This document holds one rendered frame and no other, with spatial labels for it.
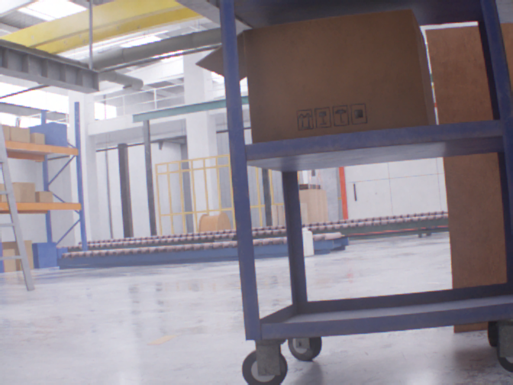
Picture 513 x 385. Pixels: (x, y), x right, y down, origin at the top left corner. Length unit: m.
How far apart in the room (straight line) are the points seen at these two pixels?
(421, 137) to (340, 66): 0.25
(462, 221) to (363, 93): 0.68
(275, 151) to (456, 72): 0.81
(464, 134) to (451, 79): 0.69
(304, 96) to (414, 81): 0.25
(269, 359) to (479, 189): 0.87
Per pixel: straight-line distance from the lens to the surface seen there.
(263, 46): 1.68
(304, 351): 1.97
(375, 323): 1.53
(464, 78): 2.19
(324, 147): 1.54
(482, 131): 1.51
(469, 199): 2.15
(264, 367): 1.62
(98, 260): 10.84
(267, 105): 1.65
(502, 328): 1.55
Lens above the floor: 0.36
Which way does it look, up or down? 2 degrees up
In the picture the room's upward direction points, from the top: 5 degrees counter-clockwise
